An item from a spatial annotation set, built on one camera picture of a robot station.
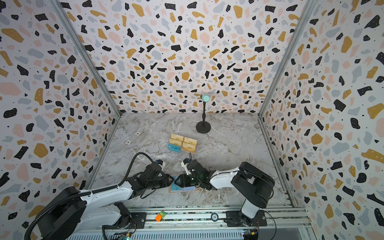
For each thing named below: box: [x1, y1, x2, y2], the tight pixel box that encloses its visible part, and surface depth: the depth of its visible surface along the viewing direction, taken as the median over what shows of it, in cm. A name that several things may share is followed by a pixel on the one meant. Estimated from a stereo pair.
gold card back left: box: [171, 133, 184, 142], surface depth 97 cm
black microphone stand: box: [196, 101, 211, 134], surface depth 115 cm
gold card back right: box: [183, 136, 198, 145], surface depth 96 cm
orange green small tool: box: [155, 211, 167, 222], surface depth 75 cm
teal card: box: [168, 143, 182, 153], surface depth 97 cm
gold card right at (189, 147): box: [182, 142, 196, 154], surface depth 96 cm
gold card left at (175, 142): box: [169, 138, 183, 146], surface depth 97 cm
